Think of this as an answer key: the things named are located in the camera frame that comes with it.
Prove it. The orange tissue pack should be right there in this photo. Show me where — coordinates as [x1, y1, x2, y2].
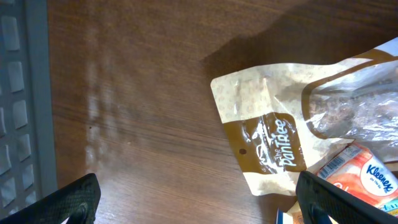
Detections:
[317, 144, 397, 217]

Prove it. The grey plastic mesh basket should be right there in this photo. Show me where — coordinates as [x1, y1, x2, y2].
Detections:
[1, 0, 58, 218]

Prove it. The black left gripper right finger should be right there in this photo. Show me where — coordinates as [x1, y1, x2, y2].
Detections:
[295, 171, 397, 224]

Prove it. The beige brown cookie pouch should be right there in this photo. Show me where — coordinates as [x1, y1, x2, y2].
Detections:
[211, 39, 397, 196]

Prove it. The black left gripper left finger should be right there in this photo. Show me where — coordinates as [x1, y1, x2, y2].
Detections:
[1, 173, 101, 224]

